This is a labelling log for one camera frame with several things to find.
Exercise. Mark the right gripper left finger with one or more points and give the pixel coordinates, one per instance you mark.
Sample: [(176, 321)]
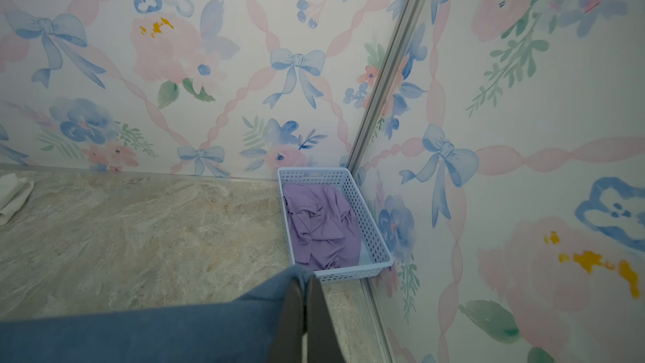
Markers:
[(287, 343)]

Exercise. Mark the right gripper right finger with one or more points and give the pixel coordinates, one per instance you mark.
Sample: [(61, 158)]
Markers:
[(322, 343)]

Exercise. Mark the blue t-shirt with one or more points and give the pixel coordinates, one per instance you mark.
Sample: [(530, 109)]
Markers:
[(241, 330)]

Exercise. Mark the purple t-shirt in basket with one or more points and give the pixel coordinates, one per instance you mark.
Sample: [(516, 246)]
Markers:
[(323, 227)]

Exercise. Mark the white folded t-shirt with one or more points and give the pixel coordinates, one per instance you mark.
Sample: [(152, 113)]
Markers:
[(14, 194)]

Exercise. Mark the right aluminium corner post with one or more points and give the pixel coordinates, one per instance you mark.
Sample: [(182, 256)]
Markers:
[(403, 33)]

